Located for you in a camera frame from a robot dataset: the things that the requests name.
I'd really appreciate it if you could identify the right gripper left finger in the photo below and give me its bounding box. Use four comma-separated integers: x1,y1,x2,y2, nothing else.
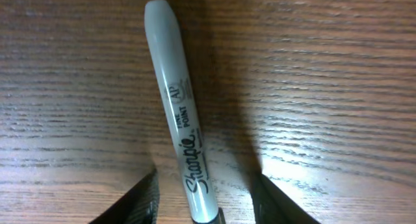
90,169,160,224

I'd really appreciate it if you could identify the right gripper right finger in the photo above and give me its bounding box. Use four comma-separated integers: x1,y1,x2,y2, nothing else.
250,173,319,224

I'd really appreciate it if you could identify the black grey permanent marker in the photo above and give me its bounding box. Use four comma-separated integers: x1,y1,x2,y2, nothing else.
144,0,222,224

